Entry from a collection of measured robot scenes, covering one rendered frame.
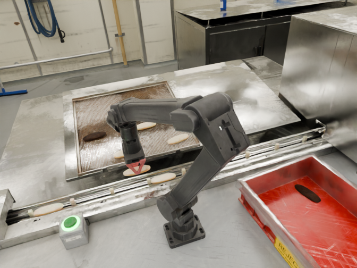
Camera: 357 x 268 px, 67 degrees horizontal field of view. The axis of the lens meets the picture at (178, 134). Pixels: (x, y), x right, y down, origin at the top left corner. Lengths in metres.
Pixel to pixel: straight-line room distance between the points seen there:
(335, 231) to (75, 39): 4.19
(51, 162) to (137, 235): 0.59
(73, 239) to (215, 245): 0.44
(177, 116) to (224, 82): 1.02
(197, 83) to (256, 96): 0.32
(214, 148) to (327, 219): 0.62
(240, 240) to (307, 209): 0.27
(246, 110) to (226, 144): 0.85
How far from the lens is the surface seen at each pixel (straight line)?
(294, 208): 1.03
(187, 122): 0.49
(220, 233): 0.93
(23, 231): 1.05
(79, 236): 0.94
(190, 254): 0.89
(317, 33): 1.26
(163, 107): 0.60
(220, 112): 0.51
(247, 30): 2.88
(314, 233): 0.99
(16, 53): 4.73
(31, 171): 1.35
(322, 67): 1.25
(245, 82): 1.54
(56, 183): 1.22
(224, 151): 0.50
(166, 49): 4.48
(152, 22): 4.34
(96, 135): 1.22
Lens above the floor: 1.58
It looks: 35 degrees down
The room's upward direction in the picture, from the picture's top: 5 degrees counter-clockwise
